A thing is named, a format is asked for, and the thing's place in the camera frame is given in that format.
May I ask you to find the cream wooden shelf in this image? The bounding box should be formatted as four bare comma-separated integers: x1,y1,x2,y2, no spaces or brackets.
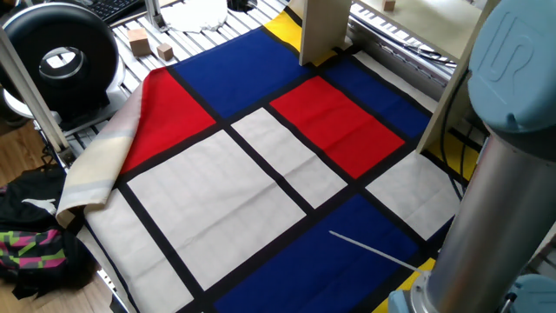
288,0,500,154

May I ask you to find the black round object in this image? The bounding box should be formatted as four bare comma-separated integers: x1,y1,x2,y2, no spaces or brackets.
225,0,260,13

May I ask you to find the Mondrian pattern cloth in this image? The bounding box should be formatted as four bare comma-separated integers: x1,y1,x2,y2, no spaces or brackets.
56,8,483,313

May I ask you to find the white crumpled sheet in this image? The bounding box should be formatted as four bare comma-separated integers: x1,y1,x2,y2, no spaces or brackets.
161,0,229,35

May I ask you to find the large wooden block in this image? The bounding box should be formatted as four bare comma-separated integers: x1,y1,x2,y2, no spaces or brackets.
127,27,152,57

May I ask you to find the black keyboard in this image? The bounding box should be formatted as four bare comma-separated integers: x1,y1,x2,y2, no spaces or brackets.
80,0,147,23

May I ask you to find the black backpack colourful pattern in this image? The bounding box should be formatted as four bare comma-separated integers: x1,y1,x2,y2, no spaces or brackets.
0,163,100,301

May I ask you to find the white cable tie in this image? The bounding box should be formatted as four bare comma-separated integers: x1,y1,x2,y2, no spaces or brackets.
328,230,426,274

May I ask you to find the aluminium profile rail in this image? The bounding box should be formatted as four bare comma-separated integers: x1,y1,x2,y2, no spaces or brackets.
347,3,457,88

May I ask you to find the short aluminium post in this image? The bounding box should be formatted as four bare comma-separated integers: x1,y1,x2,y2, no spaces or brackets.
142,0,170,34

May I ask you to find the aluminium frame post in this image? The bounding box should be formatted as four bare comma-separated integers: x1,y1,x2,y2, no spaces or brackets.
0,25,76,169

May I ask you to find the black ring-shaped device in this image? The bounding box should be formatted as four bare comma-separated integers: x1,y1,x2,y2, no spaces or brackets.
0,2,128,136

